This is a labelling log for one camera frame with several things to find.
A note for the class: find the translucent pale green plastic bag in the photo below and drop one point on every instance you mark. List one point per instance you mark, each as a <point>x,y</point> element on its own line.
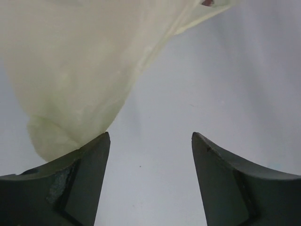
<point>73,63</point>

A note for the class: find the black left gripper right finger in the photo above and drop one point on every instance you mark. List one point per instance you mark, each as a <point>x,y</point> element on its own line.
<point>238,192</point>

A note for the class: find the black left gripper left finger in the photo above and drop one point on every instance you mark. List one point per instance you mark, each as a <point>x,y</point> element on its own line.
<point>63,192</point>

